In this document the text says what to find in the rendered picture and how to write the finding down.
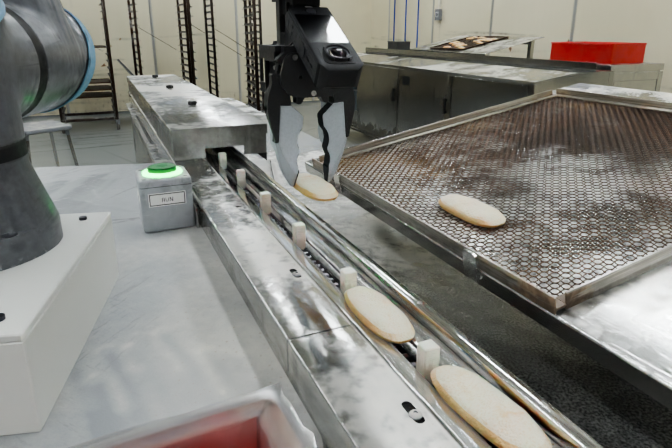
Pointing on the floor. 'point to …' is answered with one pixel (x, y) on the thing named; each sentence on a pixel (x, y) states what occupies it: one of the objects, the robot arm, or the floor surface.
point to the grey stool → (50, 135)
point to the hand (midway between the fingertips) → (312, 174)
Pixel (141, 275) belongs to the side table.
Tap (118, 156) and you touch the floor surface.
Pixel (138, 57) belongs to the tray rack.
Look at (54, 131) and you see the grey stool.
